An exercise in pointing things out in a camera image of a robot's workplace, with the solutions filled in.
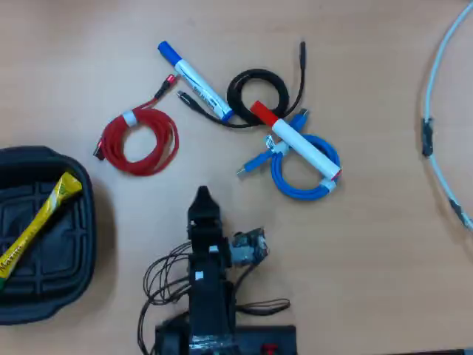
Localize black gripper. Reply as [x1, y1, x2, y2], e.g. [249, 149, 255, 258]
[187, 186, 234, 278]

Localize yellow instant coffee stick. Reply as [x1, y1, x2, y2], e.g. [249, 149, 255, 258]
[0, 171, 84, 292]

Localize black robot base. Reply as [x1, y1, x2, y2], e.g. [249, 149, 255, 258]
[154, 320, 298, 355]

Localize red capped white marker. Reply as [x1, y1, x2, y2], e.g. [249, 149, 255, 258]
[250, 100, 342, 182]

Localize blue capped white marker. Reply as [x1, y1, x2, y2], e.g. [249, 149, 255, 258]
[157, 40, 235, 123]

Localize bare circuit board camera module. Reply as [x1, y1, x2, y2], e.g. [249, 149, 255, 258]
[230, 226, 270, 266]

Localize thin brown servo wires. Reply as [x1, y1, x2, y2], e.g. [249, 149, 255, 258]
[136, 242, 291, 351]

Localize black camera cable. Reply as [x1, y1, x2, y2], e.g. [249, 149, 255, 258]
[229, 261, 260, 308]

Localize blue coiled USB cable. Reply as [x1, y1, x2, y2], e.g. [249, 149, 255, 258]
[236, 108, 341, 202]

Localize red coiled USB cable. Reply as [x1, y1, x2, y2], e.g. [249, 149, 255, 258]
[92, 73, 180, 178]

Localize black coiled USB cable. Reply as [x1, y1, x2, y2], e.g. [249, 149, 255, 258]
[176, 40, 308, 129]

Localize black cable tape wrap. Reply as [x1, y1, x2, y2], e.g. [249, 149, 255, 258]
[421, 117, 435, 158]
[448, 197, 468, 227]

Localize long white cable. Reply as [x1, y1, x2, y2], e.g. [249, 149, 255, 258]
[421, 0, 473, 233]

